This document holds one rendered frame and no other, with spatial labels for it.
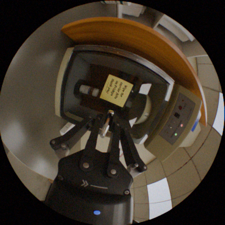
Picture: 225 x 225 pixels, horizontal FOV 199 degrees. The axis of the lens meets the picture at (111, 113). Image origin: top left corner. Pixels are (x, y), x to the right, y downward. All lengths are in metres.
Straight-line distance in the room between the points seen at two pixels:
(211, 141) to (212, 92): 0.78
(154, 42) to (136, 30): 0.06
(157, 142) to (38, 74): 0.51
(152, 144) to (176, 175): 1.36
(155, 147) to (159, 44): 0.38
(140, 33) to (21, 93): 0.36
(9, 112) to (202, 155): 1.71
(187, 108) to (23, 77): 0.53
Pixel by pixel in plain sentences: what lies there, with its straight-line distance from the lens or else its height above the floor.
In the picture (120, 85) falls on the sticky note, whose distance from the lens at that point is 0.19.
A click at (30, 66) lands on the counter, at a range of 0.26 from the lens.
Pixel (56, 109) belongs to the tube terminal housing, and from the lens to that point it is 0.35.
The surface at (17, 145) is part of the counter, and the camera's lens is 0.32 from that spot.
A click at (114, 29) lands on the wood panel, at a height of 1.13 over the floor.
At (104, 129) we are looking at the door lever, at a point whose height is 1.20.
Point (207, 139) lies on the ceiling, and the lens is 1.46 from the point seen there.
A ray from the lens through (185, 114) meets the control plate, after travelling 0.30.
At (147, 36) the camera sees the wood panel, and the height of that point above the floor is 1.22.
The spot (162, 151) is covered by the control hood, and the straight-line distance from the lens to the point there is 0.33.
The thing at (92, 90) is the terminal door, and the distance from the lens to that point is 0.21.
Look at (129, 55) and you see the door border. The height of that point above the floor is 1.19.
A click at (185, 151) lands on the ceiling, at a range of 1.51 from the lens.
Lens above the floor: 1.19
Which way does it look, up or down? 4 degrees up
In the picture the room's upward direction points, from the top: 109 degrees clockwise
